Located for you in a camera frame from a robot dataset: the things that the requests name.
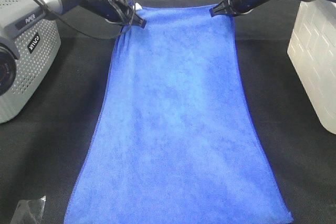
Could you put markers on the blue microfibre towel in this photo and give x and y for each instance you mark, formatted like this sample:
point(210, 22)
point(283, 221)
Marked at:
point(174, 141)

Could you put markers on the white plastic basket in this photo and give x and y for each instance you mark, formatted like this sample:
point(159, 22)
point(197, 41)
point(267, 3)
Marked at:
point(312, 52)

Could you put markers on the grey perforated plastic basket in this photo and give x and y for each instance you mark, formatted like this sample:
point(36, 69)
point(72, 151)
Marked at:
point(25, 60)

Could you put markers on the black table cloth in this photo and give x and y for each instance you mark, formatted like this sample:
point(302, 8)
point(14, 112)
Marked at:
point(44, 147)

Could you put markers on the clear tape strip left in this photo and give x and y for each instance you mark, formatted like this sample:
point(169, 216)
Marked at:
point(29, 211)

